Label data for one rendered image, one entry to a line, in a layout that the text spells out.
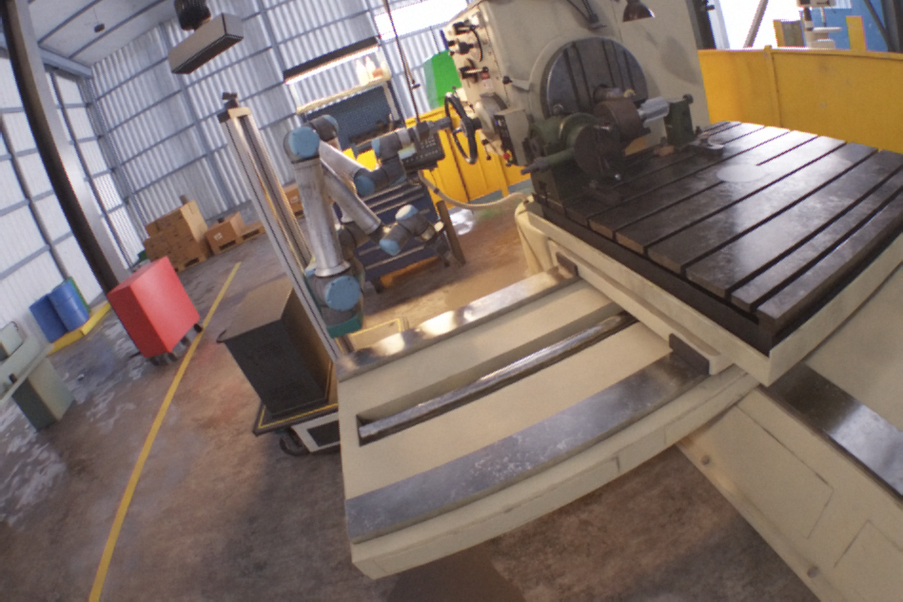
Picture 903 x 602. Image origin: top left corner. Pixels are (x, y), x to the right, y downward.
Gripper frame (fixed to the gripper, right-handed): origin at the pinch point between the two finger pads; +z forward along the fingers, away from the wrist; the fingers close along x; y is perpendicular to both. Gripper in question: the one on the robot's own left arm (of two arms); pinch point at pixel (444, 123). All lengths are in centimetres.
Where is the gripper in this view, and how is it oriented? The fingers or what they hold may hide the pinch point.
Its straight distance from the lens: 202.1
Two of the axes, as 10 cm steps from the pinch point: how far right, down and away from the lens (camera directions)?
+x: -1.0, 0.5, 9.9
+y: -3.8, -9.2, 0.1
